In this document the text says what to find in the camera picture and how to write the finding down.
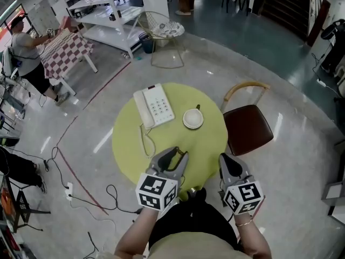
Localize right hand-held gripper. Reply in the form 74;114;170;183
218;153;264;215

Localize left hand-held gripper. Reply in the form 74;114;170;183
135;146;189;212

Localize person's right forearm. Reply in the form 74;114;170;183
233;214;272;259

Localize person's left forearm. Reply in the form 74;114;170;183
114;208;160;259

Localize green round tablecloth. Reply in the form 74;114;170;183
112;82;229;201

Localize wooden chair brown seat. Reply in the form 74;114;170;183
220;81;275;157

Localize white telephone handset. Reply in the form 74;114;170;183
133;90;156;131

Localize white telephone base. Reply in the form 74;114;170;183
142;83;176;127

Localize person's black shorts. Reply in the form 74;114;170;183
148;195;239;251

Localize person's light shirt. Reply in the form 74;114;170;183
94;231;253;259

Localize grey white cabinet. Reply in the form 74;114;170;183
320;139;345;221

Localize dark waste bin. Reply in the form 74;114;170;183
138;32;155;54

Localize patterned seat cushion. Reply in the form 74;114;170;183
151;21;186;39

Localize checkered cloth table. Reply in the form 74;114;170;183
39;28;99;97

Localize black metal stand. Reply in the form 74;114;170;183
0;175;52;233

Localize white shelf unit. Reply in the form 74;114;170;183
55;0;148;59

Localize dark wooden staircase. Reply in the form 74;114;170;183
259;0;311;42

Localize pink box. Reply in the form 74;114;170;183
59;15;82;35

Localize white coiled telephone cord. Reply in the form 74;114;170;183
138;124;157;160

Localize gold bracelet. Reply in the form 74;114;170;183
236;216;254;228

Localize black floor cable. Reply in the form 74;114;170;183
44;146;68;189
69;184;143;215

